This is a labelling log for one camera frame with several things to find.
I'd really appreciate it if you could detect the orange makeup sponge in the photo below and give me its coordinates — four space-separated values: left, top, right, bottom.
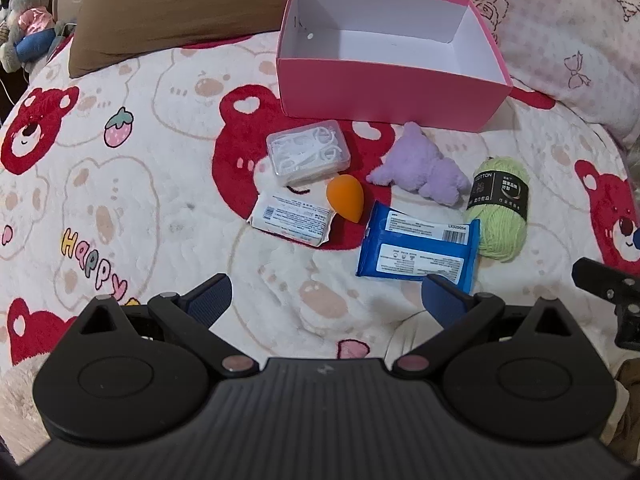
326 175 362 222

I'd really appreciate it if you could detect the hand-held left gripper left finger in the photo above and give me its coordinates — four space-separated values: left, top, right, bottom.
75 274 257 378

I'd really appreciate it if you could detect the purple plush toy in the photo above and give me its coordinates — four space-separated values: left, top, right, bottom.
367 121 471 207

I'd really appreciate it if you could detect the pink patterned pillow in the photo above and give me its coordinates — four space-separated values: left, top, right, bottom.
377 0 640 151

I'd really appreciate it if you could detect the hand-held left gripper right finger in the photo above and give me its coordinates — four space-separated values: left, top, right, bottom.
392 274 576 377

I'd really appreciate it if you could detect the pink cardboard box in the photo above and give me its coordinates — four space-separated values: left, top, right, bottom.
275 0 513 132

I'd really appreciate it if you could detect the clear floss pick box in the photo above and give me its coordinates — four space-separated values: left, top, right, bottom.
266 120 351 190

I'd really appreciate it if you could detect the white wipes packet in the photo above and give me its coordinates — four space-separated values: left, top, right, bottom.
247 187 337 248

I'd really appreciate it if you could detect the cream fluffy garment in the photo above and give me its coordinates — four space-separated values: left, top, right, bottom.
0 355 51 463

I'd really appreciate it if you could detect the green yarn ball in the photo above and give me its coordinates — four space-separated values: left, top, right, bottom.
462 157 531 263

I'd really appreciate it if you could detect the bear printed blanket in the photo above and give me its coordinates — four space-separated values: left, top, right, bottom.
0 30 640 463

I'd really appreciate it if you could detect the brown pillow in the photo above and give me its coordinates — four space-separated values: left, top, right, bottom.
52 0 381 79

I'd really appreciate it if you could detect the grey plush toy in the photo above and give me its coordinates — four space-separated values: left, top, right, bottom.
0 0 57 73

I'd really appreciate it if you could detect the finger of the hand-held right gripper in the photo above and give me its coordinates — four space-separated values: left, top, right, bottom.
571 257 640 306

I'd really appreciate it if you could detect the blue wipes packet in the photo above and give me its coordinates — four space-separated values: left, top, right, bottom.
356 200 482 295

